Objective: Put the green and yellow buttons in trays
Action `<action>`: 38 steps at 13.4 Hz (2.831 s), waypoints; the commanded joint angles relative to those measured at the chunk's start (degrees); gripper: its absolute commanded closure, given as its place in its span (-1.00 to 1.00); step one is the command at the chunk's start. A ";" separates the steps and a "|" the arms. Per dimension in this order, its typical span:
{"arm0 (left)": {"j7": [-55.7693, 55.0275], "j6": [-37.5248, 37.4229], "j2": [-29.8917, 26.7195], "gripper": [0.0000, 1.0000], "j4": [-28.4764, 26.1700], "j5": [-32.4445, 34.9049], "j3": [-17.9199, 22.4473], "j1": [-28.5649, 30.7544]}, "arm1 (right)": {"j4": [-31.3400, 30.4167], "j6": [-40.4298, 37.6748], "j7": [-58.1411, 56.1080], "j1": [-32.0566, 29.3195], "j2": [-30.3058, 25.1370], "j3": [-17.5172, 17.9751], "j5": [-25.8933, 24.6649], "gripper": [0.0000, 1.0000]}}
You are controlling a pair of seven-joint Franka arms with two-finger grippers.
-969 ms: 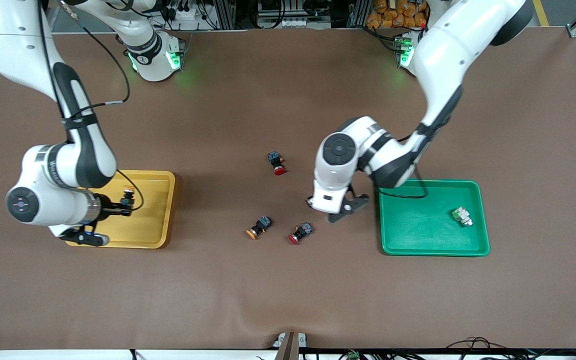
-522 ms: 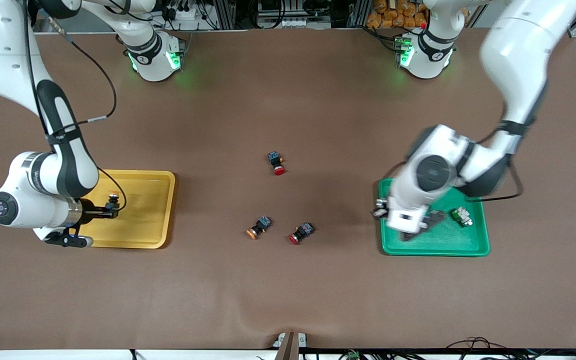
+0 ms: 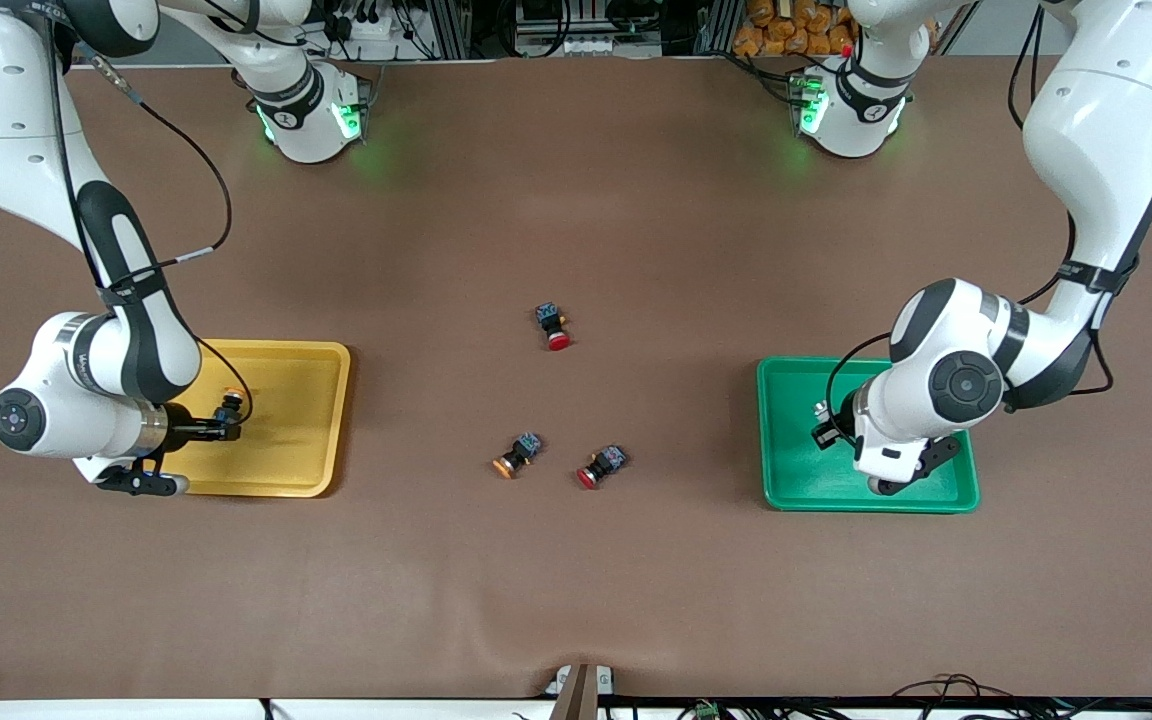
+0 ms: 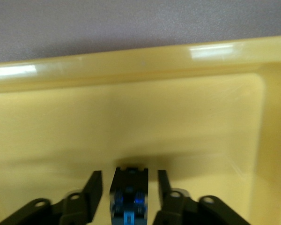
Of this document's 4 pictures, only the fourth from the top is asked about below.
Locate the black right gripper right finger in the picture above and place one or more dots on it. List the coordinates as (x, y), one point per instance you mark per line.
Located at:
(175, 211)

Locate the yellow mushroom push button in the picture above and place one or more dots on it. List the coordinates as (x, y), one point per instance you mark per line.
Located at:
(130, 185)

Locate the yellow plastic tray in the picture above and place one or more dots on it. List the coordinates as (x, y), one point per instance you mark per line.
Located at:
(131, 117)

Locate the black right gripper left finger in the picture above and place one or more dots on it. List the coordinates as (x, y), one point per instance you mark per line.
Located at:
(77, 208)

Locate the brown table mat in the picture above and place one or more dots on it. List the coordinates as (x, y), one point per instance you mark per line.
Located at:
(131, 23)

